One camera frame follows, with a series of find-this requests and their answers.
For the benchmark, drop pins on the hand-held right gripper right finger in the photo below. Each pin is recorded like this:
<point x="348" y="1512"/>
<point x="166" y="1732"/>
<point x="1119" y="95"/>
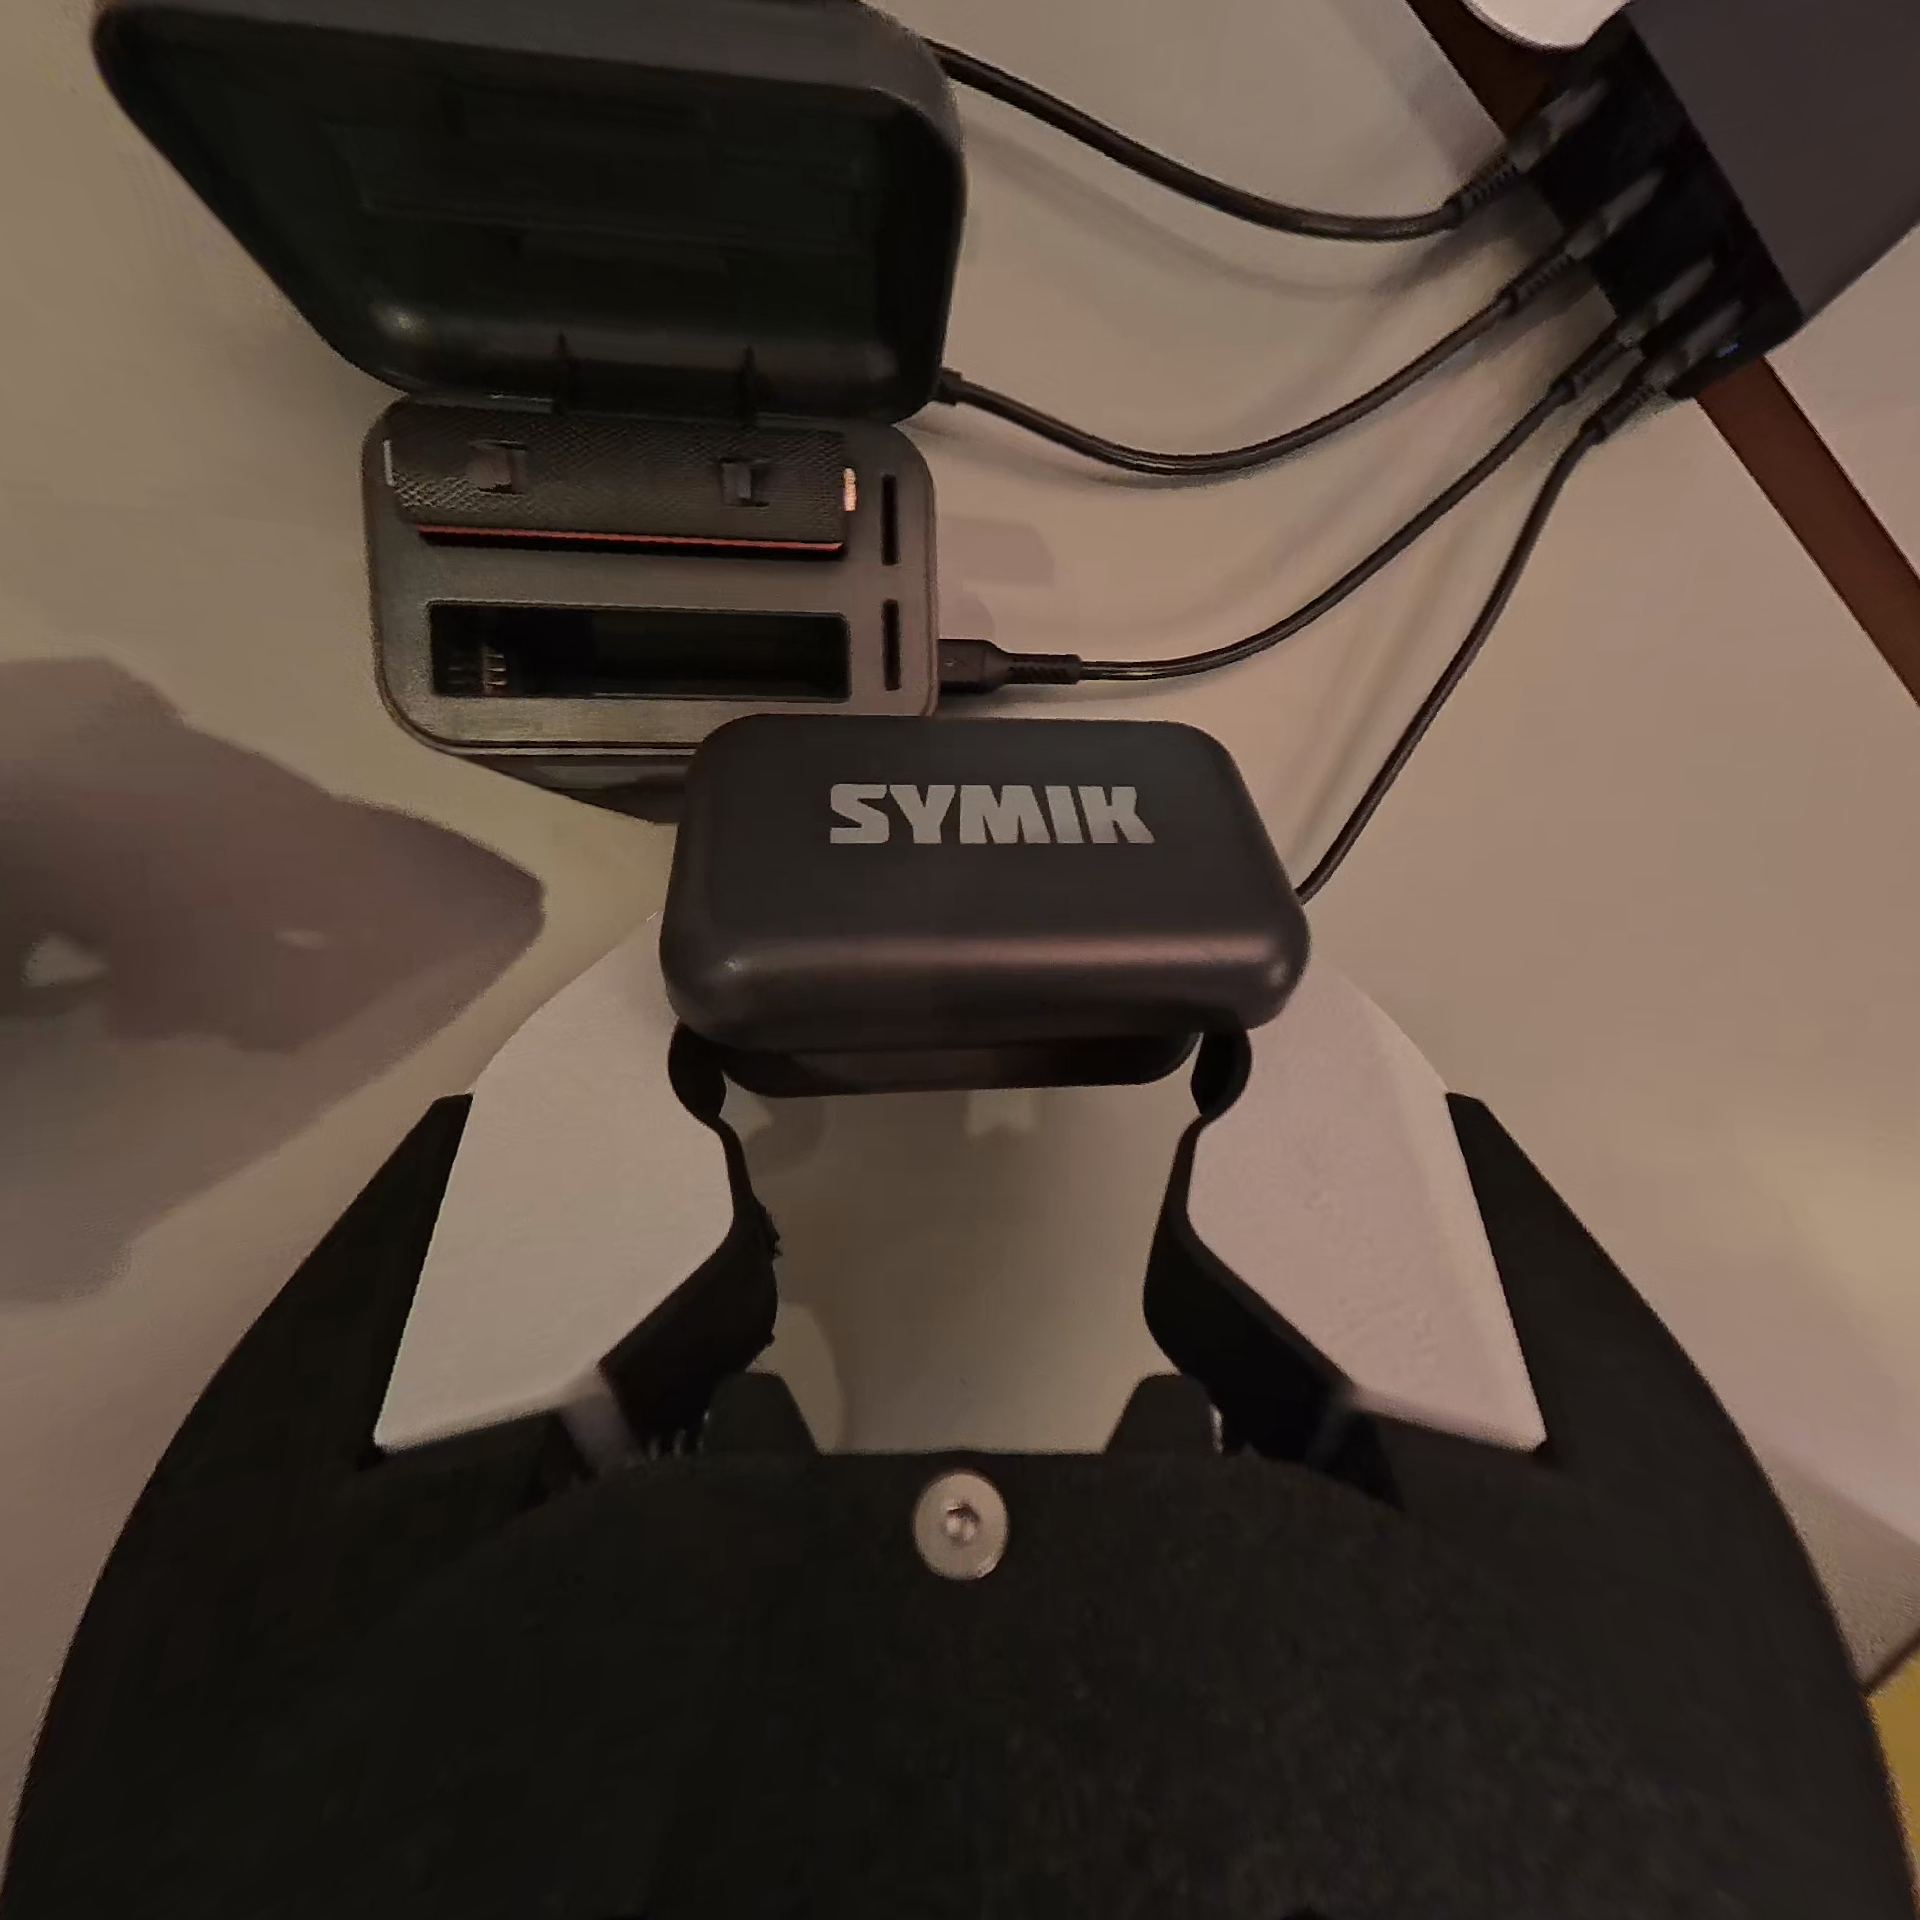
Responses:
<point x="1348" y="1243"/>

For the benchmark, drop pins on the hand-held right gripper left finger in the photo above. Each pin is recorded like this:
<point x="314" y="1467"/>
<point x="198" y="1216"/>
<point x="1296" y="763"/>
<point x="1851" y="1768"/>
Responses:
<point x="540" y="1243"/>

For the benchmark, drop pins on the black battery charger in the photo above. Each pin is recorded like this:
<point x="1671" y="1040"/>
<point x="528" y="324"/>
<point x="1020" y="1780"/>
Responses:
<point x="975" y="930"/>
<point x="599" y="195"/>

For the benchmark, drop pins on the red striped black battery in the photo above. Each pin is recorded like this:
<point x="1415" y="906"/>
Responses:
<point x="630" y="481"/>

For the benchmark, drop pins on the black power hub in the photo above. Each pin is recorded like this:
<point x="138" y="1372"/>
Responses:
<point x="1800" y="148"/>

